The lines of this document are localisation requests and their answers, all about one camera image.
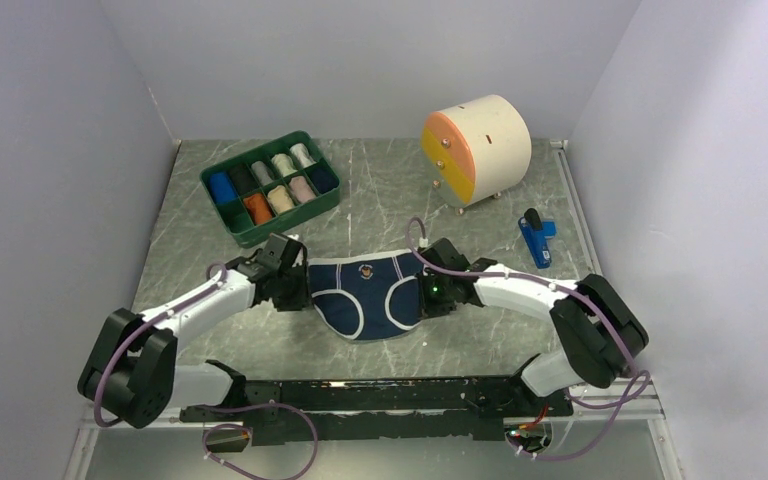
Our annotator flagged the orange cream underwear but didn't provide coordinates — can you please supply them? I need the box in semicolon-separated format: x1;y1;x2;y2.
243;193;274;226

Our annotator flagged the navy white underwear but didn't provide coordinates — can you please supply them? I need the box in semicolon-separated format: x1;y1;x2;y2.
308;249;423;341

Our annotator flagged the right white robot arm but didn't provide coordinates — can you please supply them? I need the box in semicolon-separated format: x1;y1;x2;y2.
418;238;649;415

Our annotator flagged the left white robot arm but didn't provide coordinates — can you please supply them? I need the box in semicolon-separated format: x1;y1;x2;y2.
77;234;311;428

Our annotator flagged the beige rolled underwear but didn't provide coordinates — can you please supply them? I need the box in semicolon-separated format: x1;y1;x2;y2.
267;185;296;215

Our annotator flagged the pink rolled underwear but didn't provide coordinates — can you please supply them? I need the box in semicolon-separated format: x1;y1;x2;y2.
289;175;317;204

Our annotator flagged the grey rolled underwear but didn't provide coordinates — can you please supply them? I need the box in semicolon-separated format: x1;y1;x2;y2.
250;161;275;186

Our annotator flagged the black rolled underwear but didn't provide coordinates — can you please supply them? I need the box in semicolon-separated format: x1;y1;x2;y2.
227;164;259;197

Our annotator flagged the blue rolled underwear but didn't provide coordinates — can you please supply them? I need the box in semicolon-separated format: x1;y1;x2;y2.
208;172;238;205

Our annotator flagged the navy rolled underwear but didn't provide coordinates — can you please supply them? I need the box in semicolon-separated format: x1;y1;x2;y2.
307;165;339;195

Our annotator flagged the cream rolled underwear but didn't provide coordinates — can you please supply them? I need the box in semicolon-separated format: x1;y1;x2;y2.
271;153;298;177

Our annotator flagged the white rolled underwear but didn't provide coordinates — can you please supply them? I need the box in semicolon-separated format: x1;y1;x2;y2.
290;143;317;168

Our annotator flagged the green divided storage tray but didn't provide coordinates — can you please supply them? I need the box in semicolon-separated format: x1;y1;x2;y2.
200;130;342;248

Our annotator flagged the blue black hand tool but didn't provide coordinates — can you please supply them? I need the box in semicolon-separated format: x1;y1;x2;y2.
518;208;557;269

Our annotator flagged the round cream drawer cabinet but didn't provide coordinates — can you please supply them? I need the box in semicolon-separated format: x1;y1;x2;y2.
420;94;532;215

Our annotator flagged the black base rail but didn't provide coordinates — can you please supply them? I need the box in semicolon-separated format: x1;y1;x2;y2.
179;375;573;446

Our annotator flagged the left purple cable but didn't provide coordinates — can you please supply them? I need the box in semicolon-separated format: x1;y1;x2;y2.
92;262;320;480

